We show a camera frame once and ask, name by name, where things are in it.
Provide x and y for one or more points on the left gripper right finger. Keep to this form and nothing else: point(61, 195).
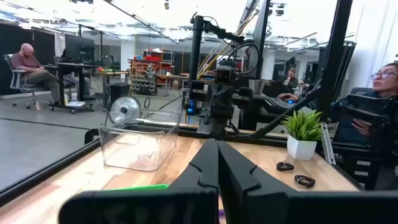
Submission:
point(264, 205)

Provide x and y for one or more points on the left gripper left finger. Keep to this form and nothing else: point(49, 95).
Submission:
point(140, 208)

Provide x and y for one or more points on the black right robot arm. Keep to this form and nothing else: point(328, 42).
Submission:
point(196, 46)

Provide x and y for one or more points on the green plastic basket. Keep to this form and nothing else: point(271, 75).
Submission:
point(140, 187)

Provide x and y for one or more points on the clear plastic bin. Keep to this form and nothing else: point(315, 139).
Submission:
point(136, 155)

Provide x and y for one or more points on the green plant in white pot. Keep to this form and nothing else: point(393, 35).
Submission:
point(301, 149)

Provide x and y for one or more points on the person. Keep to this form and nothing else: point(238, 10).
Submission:
point(28, 62)
point(291, 77)
point(384, 84)

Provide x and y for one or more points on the storage shelf with red bins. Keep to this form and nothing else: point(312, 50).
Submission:
point(146, 81)

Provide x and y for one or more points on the round floor fan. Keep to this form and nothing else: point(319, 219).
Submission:
point(122, 109)

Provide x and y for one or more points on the black drawer unit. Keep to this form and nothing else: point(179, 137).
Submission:
point(360, 174)

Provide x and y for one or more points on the black trash bin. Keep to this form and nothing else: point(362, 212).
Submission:
point(119, 91)

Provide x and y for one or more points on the black office desk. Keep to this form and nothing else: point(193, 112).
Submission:
point(77, 66)

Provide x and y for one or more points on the black computer monitor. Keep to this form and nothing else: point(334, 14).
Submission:
point(79, 48)

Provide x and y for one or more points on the grey office chair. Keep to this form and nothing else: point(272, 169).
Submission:
point(14, 77)

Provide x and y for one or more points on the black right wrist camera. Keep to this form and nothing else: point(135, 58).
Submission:
point(225, 74)

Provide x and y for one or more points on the black aluminium table frame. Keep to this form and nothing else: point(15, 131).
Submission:
point(46, 172)

